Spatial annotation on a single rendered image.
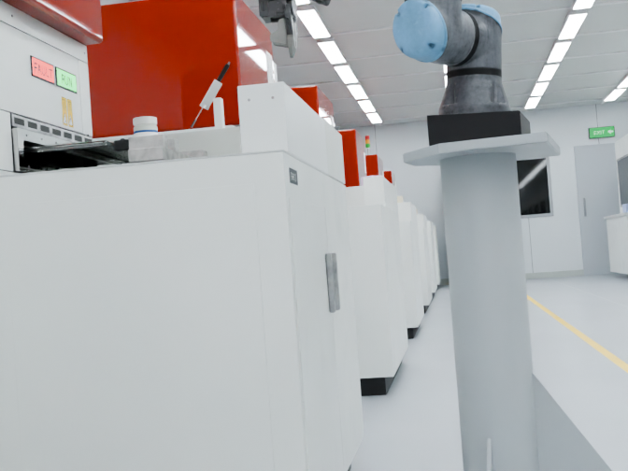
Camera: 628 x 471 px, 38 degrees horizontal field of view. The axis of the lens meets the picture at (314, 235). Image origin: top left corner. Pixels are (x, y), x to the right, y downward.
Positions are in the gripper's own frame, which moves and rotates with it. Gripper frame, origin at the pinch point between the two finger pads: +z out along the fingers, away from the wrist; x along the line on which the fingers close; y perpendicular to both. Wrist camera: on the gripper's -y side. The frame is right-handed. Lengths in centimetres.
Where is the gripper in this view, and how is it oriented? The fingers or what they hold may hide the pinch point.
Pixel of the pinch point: (293, 51)
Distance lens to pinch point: 221.7
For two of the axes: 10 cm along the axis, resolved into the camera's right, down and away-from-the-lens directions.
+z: 0.7, 10.0, -0.2
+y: -9.9, 0.8, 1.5
